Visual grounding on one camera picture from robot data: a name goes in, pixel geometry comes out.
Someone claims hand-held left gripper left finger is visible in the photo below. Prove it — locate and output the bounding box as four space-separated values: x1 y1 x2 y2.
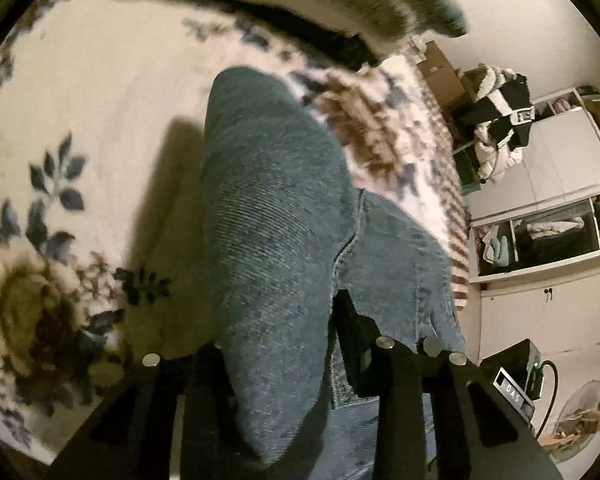
45 342 241 480

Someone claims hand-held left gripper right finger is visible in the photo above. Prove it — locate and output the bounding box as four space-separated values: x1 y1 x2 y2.
332 289 563 480

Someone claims white wardrobe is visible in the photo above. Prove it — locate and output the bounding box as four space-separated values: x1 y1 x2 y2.
450 85 600 363

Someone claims brown checkered bed sheet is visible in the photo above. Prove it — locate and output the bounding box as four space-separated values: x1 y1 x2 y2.
405 55 473 311

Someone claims white puffy jacket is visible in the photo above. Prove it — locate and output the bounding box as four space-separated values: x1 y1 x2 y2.
474 122 525 184

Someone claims floral blanket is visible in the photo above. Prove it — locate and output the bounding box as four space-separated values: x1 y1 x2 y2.
0 0 473 466

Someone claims black and white jacket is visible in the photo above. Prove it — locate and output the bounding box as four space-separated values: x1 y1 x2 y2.
455 64 535 153

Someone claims large cardboard box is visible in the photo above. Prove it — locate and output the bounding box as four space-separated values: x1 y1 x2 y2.
416 41 478 123

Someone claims black cable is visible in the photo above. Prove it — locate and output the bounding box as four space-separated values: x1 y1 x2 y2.
535 360 561 436

